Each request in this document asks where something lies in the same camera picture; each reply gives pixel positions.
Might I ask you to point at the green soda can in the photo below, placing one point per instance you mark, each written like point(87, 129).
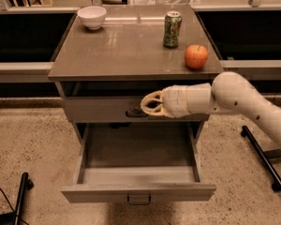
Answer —
point(172, 24)

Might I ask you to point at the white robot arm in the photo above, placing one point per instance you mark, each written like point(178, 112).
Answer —
point(228, 93)

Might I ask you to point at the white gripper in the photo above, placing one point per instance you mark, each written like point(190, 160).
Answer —
point(174, 101)

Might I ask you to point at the red orange apple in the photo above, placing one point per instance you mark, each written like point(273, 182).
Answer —
point(196, 56)

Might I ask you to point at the black right base leg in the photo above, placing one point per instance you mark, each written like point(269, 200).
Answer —
point(266, 157)

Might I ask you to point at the closed grey top drawer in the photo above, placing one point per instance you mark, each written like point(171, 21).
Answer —
point(113, 110)

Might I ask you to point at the black base leg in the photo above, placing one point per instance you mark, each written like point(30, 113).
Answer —
point(266, 157)
point(14, 217)

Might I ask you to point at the open grey middle drawer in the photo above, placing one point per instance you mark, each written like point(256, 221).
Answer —
point(139, 164)

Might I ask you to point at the white ceramic bowl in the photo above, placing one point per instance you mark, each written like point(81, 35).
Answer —
point(92, 17)

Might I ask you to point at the black left base leg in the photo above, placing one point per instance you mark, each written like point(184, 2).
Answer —
point(14, 217)

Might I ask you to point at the grey metal railing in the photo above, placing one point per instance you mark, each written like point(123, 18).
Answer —
point(38, 71)

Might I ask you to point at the grey drawer cabinet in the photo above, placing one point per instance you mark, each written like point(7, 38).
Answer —
point(126, 56)

